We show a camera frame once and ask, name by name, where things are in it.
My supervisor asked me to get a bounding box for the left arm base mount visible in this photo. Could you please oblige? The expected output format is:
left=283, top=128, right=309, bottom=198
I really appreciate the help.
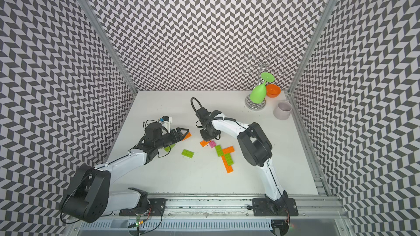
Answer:
left=119, top=187, right=167, bottom=216

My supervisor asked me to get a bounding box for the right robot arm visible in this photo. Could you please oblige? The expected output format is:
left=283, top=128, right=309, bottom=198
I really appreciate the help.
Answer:
left=194, top=107, right=289, bottom=214

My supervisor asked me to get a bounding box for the pink lego cube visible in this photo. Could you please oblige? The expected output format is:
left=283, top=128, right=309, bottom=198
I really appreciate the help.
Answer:
left=209, top=141, right=217, bottom=148

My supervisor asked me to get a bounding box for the orange plastic bowl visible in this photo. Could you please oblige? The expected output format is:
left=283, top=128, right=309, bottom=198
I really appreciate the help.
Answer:
left=266, top=84, right=282, bottom=98

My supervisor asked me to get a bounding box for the green lego brick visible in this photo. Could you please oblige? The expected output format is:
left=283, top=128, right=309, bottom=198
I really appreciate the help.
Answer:
left=224, top=154, right=234, bottom=166
left=182, top=149, right=194, bottom=158
left=215, top=145, right=224, bottom=157

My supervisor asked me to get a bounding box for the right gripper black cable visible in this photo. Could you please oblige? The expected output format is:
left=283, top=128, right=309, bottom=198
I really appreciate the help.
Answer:
left=190, top=97, right=204, bottom=119

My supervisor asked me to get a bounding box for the green plastic wine glass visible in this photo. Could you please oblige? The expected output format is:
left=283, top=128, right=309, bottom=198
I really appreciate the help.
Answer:
left=249, top=72, right=275, bottom=104

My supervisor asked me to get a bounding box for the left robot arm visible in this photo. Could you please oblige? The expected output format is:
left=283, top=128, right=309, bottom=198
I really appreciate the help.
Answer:
left=59, top=122, right=189, bottom=223

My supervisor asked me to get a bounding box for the grey cup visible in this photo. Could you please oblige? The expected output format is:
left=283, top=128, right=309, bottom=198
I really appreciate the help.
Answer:
left=273, top=101, right=293, bottom=120

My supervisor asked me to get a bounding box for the orange lego brick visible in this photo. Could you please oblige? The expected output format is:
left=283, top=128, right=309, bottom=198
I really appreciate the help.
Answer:
left=200, top=141, right=210, bottom=147
left=222, top=155, right=234, bottom=173
left=222, top=146, right=235, bottom=155
left=183, top=133, right=192, bottom=140

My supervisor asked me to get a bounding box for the aluminium front rail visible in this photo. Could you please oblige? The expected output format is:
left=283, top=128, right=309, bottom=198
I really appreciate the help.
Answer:
left=63, top=194, right=355, bottom=236

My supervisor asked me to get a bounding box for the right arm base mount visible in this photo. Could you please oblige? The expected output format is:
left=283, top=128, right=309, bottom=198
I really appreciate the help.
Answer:
left=252, top=198, right=299, bottom=217

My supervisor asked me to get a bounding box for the green lego plate left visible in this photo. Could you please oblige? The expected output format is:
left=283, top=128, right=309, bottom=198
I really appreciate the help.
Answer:
left=164, top=144, right=175, bottom=153

